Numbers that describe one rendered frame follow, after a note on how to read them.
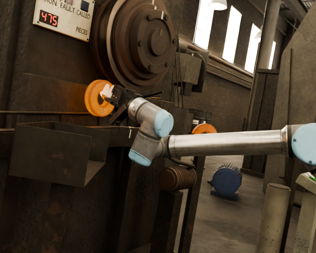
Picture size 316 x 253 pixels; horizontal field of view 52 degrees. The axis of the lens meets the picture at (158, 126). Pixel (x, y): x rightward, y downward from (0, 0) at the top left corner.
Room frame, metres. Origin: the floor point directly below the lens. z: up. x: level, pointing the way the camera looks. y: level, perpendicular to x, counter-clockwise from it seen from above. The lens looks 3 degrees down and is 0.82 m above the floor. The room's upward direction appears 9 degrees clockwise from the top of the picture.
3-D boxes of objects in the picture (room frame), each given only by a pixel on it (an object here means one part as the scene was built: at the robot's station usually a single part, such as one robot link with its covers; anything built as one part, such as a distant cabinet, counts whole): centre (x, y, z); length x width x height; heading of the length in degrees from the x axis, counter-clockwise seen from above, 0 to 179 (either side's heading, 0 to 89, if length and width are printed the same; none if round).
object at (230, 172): (3.60, -0.87, 0.17); 0.57 x 0.31 x 0.34; 163
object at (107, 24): (1.55, 0.15, 1.11); 0.47 x 0.06 x 0.47; 143
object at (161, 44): (1.49, 0.08, 1.11); 0.28 x 0.06 x 0.28; 143
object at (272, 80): (5.33, -1.95, 0.88); 1.71 x 0.92 x 1.76; 143
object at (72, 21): (1.34, 0.45, 1.15); 0.26 x 0.02 x 0.18; 143
